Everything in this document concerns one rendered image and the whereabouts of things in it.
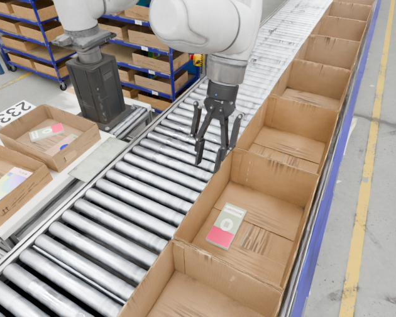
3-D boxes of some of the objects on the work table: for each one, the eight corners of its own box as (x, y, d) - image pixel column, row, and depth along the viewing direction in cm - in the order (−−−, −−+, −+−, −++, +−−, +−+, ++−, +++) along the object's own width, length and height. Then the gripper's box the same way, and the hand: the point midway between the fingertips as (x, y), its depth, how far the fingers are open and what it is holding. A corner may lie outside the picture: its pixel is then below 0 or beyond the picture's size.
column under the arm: (71, 119, 161) (50, 63, 138) (102, 97, 177) (88, 44, 155) (108, 133, 152) (92, 75, 129) (137, 108, 169) (127, 53, 146)
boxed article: (65, 133, 151) (63, 130, 150) (32, 143, 145) (31, 140, 144) (61, 125, 156) (60, 122, 155) (29, 134, 150) (28, 132, 149)
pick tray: (-6, 154, 140) (-16, 138, 133) (54, 178, 128) (46, 162, 121) (-66, 195, 121) (-81, 179, 114) (-2, 229, 109) (-16, 213, 102)
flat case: (41, 156, 138) (41, 154, 137) (73, 135, 150) (72, 133, 149) (61, 166, 133) (60, 164, 132) (92, 144, 145) (91, 141, 144)
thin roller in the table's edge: (146, 111, 170) (146, 108, 169) (116, 138, 152) (115, 134, 151) (143, 110, 171) (143, 107, 170) (113, 136, 153) (112, 133, 151)
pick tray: (49, 117, 162) (43, 102, 155) (102, 138, 149) (97, 122, 142) (4, 147, 143) (-6, 131, 137) (59, 173, 130) (51, 157, 123)
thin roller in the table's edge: (143, 109, 171) (142, 107, 170) (112, 136, 153) (111, 133, 152) (140, 109, 172) (139, 106, 170) (109, 135, 154) (109, 132, 152)
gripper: (264, 88, 69) (241, 173, 79) (197, 72, 75) (185, 152, 86) (255, 93, 63) (232, 184, 73) (183, 74, 69) (171, 161, 79)
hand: (209, 156), depth 78 cm, fingers open, 5 cm apart
